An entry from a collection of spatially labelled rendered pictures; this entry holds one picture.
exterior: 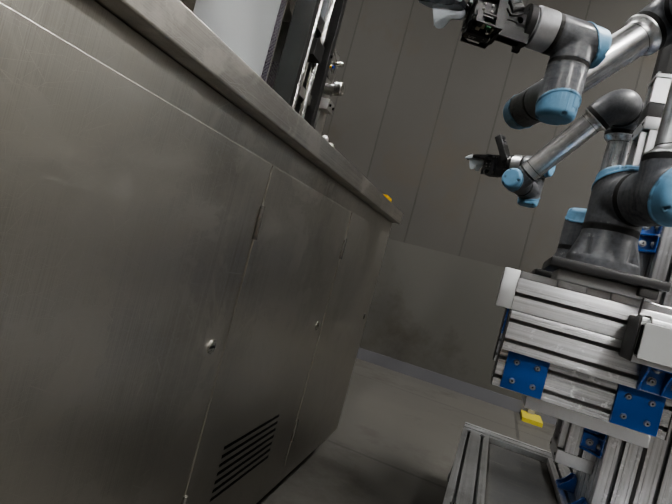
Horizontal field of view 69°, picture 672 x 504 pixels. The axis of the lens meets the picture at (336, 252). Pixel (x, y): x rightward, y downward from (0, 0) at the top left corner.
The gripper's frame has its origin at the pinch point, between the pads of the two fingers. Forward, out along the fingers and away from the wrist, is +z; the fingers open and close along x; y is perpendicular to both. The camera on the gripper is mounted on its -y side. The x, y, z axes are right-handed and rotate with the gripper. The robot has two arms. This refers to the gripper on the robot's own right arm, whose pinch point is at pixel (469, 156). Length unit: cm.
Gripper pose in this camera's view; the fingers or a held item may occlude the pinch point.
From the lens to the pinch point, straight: 217.8
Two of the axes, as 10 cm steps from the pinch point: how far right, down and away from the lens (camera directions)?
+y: -1.6, 9.8, 1.0
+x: 7.1, 0.5, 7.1
